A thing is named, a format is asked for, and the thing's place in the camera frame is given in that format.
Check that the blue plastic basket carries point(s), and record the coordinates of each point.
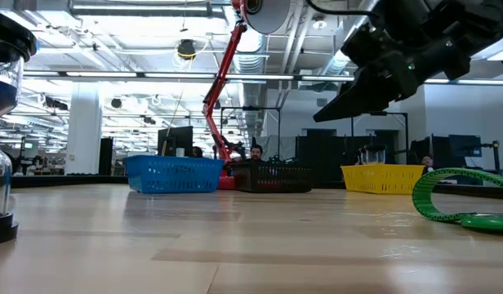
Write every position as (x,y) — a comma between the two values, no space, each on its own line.
(174,175)

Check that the long ceiling light strip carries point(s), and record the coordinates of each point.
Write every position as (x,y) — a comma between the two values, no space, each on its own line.
(100,74)

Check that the white cup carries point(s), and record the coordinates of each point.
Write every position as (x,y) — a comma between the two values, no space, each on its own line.
(180,152)

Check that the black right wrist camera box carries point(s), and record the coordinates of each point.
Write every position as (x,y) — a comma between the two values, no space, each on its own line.
(361,45)

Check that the black monitor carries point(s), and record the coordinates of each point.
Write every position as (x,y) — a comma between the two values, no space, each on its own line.
(176,141)

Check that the round black ceiling device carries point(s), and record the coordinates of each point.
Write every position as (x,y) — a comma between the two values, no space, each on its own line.
(186,49)

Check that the black portal frame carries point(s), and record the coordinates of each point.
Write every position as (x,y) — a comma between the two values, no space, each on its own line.
(380,113)

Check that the red desk lamp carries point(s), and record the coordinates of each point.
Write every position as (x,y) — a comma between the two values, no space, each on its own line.
(219,81)

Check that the yellow plastic basket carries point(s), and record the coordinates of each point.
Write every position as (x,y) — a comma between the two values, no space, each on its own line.
(380,179)

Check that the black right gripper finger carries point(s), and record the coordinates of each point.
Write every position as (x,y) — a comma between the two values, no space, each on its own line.
(357,96)

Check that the green band watch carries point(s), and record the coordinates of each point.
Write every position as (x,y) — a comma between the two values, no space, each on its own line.
(488,224)

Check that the dark monitor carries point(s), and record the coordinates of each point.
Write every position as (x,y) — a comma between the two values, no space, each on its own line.
(464,145)

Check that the black cabinet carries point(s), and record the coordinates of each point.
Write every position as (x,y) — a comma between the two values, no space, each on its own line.
(105,155)

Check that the black plastic basket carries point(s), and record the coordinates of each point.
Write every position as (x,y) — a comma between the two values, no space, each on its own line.
(272,175)

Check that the hourglass with blue sand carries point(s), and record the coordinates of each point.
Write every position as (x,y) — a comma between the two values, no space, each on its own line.
(2,36)

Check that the black aluminium table frame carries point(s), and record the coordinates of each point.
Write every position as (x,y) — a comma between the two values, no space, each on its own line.
(51,181)

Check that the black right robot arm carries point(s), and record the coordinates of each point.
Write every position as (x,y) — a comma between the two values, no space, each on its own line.
(459,20)

